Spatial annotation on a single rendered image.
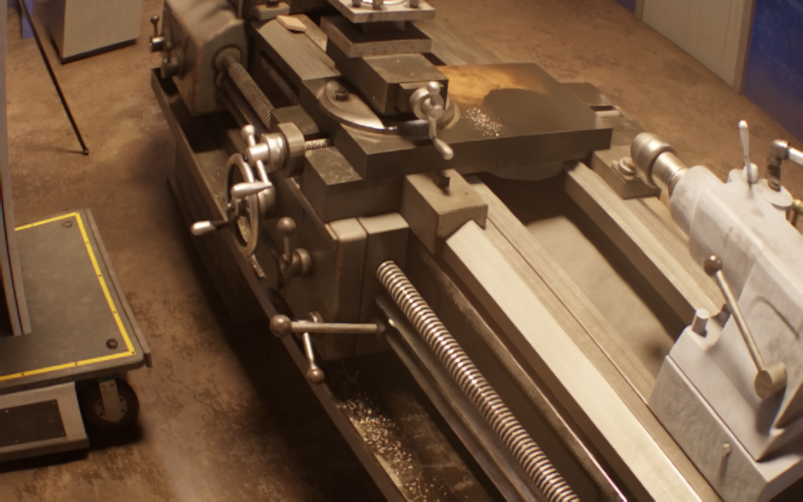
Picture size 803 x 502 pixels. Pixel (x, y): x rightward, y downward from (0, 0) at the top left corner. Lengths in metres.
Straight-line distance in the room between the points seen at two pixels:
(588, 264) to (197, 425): 1.10
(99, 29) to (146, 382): 2.34
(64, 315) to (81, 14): 2.39
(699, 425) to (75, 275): 1.70
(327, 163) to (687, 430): 0.88
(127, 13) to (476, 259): 3.15
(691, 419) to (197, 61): 1.75
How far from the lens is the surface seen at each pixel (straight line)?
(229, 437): 2.48
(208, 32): 2.62
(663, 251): 1.81
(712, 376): 1.34
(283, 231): 1.80
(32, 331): 2.32
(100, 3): 4.50
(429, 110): 1.73
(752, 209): 1.39
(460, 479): 1.88
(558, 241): 1.98
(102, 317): 2.34
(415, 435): 1.96
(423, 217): 1.76
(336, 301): 1.84
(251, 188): 1.79
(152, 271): 3.03
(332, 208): 1.78
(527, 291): 1.61
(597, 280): 1.90
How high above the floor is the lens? 1.77
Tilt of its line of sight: 33 degrees down
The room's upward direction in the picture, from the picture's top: 6 degrees clockwise
